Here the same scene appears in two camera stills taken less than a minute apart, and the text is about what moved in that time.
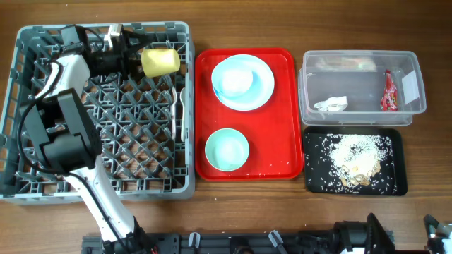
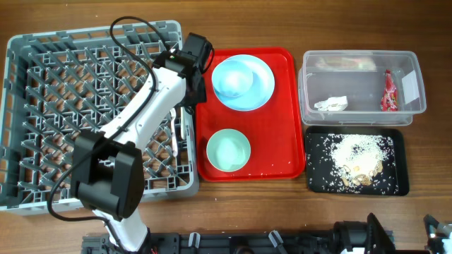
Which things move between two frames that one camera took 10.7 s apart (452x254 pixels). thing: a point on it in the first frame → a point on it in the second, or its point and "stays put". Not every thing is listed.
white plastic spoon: [182, 94] stays put
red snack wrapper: [389, 101] stays put
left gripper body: [113, 61] → [200, 95]
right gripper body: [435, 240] stays put
